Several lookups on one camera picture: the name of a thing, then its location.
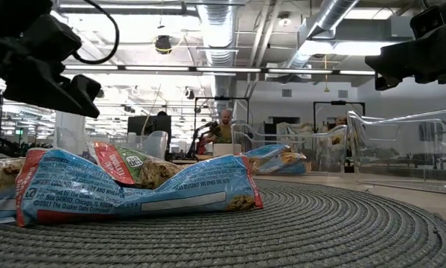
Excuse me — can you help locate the black ceiling dome fixture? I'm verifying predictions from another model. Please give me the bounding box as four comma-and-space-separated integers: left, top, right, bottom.
154, 34, 173, 55

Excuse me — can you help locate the round grey woven placemat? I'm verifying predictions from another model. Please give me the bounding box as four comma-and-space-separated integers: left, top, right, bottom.
0, 178, 446, 268

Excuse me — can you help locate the slanted silver ventilation duct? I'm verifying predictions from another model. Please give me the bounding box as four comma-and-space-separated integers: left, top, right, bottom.
285, 0, 360, 71

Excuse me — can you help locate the long ceiling light strip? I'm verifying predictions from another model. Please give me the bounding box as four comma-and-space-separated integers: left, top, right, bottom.
64, 65, 376, 76

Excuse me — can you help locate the chocolate chip granola bar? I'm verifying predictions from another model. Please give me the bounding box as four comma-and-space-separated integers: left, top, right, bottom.
0, 156, 27, 226
15, 147, 264, 228
86, 140, 185, 190

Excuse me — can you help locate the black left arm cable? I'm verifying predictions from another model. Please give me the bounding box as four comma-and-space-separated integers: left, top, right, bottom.
71, 0, 120, 65

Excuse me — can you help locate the red bag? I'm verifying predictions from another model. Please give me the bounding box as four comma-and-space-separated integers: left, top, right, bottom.
196, 135, 208, 156

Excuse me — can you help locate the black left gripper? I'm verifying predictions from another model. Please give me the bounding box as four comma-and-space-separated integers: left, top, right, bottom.
0, 29, 103, 119

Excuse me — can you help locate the white square pillar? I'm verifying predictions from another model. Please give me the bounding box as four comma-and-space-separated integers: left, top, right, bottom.
54, 111, 87, 150

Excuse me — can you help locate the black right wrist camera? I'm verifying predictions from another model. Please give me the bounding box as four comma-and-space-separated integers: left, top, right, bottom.
410, 2, 446, 38

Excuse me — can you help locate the clear plastic bin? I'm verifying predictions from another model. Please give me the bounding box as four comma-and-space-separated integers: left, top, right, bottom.
232, 119, 349, 176
347, 106, 446, 197
55, 126, 168, 162

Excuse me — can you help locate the white cylindrical cup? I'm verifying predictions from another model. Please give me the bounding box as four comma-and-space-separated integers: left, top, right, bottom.
212, 143, 243, 158

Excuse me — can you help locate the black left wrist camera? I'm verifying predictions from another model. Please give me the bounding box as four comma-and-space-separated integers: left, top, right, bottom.
19, 14, 83, 63

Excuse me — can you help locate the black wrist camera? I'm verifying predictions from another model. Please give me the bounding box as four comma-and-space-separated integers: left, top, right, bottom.
410, 2, 446, 38
19, 14, 83, 63

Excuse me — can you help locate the yellow hanging cord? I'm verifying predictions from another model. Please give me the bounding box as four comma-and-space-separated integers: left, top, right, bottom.
322, 54, 331, 93

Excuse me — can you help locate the black computer monitor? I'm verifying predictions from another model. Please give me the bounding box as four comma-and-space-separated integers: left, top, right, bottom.
127, 115, 173, 137

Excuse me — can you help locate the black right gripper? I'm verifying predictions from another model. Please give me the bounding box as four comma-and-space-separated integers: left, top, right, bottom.
364, 22, 446, 91

